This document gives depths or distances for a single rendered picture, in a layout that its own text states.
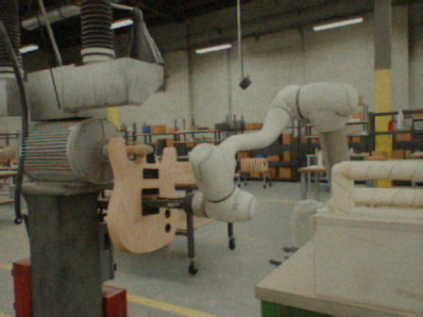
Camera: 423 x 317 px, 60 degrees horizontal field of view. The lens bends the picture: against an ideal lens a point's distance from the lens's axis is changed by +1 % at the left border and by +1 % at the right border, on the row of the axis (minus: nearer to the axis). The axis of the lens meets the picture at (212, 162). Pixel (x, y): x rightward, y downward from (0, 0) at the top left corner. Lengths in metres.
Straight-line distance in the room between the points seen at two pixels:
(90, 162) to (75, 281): 0.50
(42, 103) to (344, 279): 1.24
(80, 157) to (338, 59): 11.48
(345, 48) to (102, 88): 11.55
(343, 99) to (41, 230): 1.25
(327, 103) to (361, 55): 10.98
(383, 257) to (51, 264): 1.21
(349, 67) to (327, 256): 11.64
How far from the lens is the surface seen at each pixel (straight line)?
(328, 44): 12.65
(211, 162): 1.01
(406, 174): 0.78
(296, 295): 0.86
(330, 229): 0.80
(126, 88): 1.13
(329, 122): 1.43
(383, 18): 8.18
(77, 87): 1.29
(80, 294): 1.65
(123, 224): 1.27
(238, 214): 1.12
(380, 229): 0.79
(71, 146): 1.37
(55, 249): 1.56
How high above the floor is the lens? 1.26
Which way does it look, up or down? 3 degrees down
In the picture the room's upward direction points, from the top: 2 degrees counter-clockwise
